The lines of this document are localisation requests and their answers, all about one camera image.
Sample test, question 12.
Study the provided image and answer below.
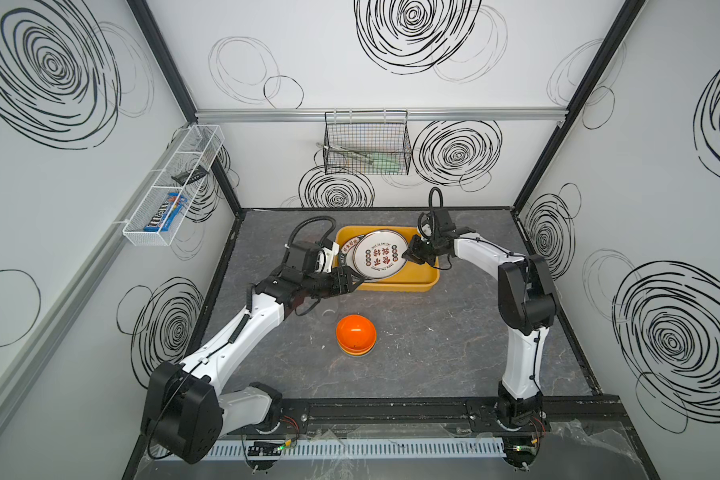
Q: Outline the yellow bowl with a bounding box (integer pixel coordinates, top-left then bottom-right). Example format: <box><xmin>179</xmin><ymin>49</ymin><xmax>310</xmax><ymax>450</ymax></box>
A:
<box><xmin>339</xmin><ymin>345</ymin><xmax>375</xmax><ymax>357</ymax></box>

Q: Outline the green rim text plate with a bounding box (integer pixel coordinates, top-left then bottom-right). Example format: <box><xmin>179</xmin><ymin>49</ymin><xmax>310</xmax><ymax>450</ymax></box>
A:
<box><xmin>339</xmin><ymin>235</ymin><xmax>364</xmax><ymax>270</ymax></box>

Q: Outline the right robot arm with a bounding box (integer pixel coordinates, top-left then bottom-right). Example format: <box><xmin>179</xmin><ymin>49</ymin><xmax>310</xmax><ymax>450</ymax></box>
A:
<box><xmin>403</xmin><ymin>207</ymin><xmax>560</xmax><ymax>431</ymax></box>

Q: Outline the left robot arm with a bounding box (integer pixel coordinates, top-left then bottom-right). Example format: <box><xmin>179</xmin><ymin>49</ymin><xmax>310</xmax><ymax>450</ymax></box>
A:
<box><xmin>141</xmin><ymin>239</ymin><xmax>362</xmax><ymax>464</ymax></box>

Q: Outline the yellow plastic bin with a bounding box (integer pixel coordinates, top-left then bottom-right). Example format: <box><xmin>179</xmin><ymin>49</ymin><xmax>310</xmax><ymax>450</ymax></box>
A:
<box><xmin>335</xmin><ymin>226</ymin><xmax>440</xmax><ymax>293</ymax></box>

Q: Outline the green utensil in basket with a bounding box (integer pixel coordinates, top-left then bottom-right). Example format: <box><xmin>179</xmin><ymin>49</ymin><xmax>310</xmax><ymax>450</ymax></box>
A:
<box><xmin>336</xmin><ymin>150</ymin><xmax>400</xmax><ymax>171</ymax></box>

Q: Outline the black remote in shelf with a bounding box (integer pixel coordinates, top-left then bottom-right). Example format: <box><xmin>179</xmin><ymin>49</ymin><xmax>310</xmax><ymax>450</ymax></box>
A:
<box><xmin>171</xmin><ymin>165</ymin><xmax>208</xmax><ymax>186</ymax></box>

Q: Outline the blue candy packet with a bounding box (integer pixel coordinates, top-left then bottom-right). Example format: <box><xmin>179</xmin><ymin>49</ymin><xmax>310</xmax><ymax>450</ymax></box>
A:
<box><xmin>143</xmin><ymin>192</ymin><xmax>187</xmax><ymax>233</ymax></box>

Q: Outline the black wire basket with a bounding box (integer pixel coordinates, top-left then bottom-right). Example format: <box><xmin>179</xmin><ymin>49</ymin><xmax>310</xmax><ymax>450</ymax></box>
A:
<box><xmin>321</xmin><ymin>109</ymin><xmax>413</xmax><ymax>176</ymax></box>

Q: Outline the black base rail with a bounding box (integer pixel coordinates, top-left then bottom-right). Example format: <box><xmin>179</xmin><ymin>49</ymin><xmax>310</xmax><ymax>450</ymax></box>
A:
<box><xmin>277</xmin><ymin>395</ymin><xmax>628</xmax><ymax>434</ymax></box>

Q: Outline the white slotted cable duct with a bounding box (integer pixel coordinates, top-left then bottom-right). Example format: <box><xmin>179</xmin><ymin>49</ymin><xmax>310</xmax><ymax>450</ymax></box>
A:
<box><xmin>205</xmin><ymin>437</ymin><xmax>506</xmax><ymax>461</ymax></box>

